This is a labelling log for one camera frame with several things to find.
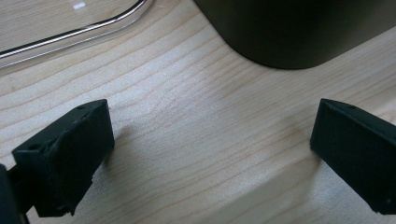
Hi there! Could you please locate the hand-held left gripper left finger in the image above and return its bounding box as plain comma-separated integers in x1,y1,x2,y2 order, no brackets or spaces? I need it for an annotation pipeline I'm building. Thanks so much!
11,99,116,218

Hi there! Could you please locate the clear plastic tray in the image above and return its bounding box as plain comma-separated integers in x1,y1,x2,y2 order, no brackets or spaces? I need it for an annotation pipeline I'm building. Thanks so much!
0,0,155,70

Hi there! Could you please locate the dark rounded container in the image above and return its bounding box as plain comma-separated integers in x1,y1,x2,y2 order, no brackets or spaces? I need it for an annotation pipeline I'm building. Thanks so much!
193,0,396,71

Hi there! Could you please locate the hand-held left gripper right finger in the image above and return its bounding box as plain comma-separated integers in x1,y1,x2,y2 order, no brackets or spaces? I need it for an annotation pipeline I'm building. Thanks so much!
309,98,396,216

